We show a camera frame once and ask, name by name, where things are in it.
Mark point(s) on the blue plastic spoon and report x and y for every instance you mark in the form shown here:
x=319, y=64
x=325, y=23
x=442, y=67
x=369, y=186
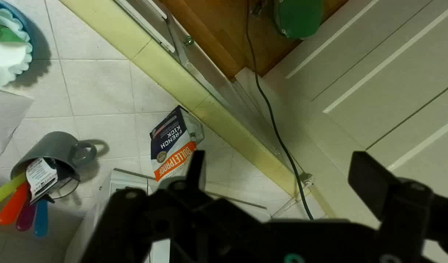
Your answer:
x=41, y=221

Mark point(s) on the gray mug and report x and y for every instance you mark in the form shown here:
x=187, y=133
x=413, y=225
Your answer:
x=53, y=146

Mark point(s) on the white paper towel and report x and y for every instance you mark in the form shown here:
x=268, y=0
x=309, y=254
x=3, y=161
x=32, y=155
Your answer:
x=4, y=117

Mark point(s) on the white paper tag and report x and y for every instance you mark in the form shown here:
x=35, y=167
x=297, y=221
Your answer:
x=41, y=177

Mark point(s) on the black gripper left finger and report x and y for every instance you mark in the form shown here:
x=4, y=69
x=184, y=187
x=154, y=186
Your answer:
x=136, y=224

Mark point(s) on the wooden cabinet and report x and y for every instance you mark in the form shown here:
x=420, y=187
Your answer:
x=218, y=29

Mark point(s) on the yellow-green plastic spoon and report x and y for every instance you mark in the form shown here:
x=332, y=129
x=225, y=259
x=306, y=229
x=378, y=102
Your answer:
x=4, y=191

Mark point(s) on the purple plastic spoon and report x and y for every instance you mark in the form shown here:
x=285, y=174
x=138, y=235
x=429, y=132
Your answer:
x=25, y=219

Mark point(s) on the green round object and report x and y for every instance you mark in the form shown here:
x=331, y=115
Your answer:
x=299, y=16

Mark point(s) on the white cabinet door panels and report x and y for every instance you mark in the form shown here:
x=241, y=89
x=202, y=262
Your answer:
x=379, y=73

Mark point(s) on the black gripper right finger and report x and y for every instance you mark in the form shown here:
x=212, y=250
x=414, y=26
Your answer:
x=404, y=213

